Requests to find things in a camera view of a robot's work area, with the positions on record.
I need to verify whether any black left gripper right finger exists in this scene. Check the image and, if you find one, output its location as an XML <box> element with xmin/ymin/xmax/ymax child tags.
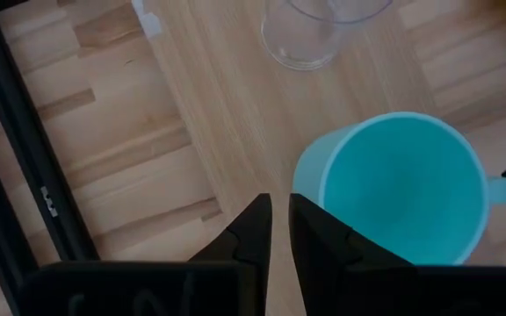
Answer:
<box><xmin>288</xmin><ymin>192</ymin><xmax>415</xmax><ymax>316</ymax></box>

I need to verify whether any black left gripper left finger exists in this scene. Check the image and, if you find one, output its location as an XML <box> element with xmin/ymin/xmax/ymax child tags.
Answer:
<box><xmin>189</xmin><ymin>192</ymin><xmax>274</xmax><ymax>316</ymax></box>

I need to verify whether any teal mug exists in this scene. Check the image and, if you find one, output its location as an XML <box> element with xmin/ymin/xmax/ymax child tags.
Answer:
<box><xmin>292</xmin><ymin>111</ymin><xmax>506</xmax><ymax>267</ymax></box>

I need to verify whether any clear glass cup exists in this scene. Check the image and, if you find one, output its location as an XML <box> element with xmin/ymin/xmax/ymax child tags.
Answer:
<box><xmin>260</xmin><ymin>0</ymin><xmax>394</xmax><ymax>72</ymax></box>

